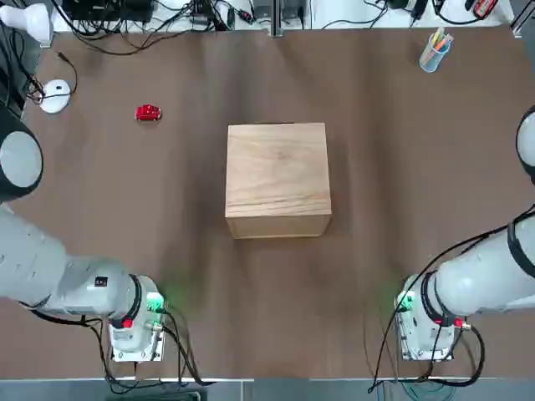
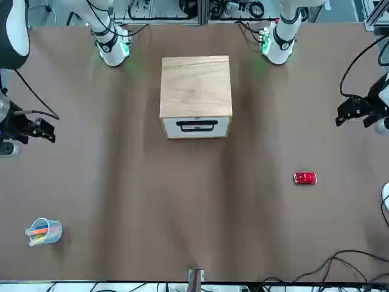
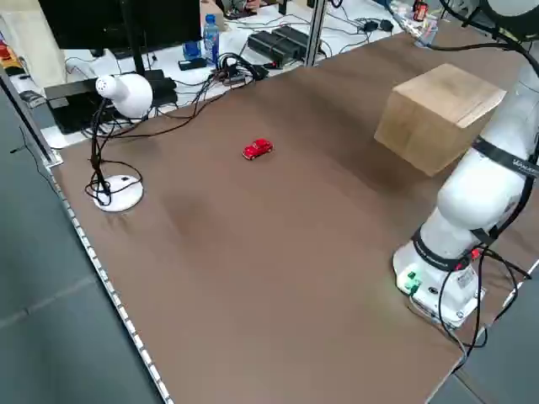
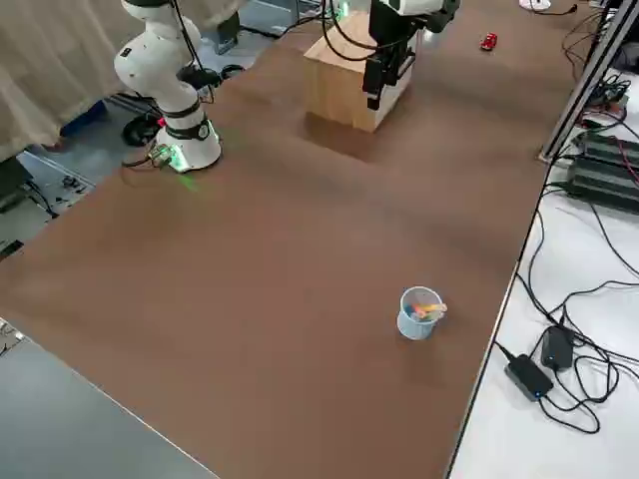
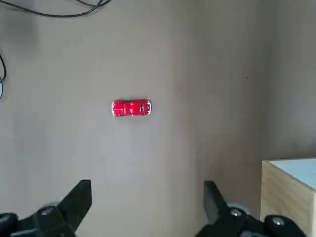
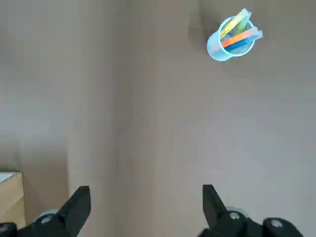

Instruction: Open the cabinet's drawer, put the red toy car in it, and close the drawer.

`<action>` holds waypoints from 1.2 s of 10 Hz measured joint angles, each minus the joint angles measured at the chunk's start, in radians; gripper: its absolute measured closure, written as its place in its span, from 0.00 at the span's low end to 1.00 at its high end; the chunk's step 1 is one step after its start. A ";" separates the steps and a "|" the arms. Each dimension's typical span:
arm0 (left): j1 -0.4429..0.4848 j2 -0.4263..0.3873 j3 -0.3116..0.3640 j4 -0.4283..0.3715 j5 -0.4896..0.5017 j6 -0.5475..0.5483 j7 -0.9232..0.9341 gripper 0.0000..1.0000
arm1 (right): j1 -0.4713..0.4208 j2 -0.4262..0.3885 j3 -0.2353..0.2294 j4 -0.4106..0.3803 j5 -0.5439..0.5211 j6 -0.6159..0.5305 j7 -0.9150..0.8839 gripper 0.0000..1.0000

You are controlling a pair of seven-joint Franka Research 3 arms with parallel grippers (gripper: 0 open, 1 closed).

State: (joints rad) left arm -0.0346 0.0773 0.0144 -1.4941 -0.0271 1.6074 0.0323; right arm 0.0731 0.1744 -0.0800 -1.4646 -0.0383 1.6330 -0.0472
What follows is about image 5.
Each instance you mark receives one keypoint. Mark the light wooden cabinet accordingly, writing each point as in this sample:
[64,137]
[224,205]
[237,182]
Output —
[284,197]

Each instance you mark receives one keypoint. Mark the red toy car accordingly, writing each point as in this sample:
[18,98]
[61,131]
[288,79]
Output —
[128,108]

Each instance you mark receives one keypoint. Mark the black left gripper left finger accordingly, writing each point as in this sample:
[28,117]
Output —
[61,217]

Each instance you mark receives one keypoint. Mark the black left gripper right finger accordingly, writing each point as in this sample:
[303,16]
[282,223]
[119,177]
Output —
[222,222]

